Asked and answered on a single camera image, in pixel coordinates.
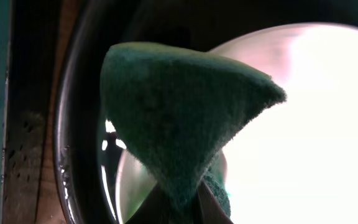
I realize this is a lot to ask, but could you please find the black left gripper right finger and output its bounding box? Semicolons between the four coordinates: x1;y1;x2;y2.
196;181;233;224

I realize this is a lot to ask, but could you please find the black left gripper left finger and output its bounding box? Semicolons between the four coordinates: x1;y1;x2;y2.
126;184;170;224

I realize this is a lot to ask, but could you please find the green scrubbing sponge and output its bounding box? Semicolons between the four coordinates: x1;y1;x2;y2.
99;42;286;215

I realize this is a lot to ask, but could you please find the round black serving tray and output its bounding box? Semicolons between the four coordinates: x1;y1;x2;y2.
53;0;358;223

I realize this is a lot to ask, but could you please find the white plate with stain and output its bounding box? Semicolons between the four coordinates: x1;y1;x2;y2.
115;22;358;224

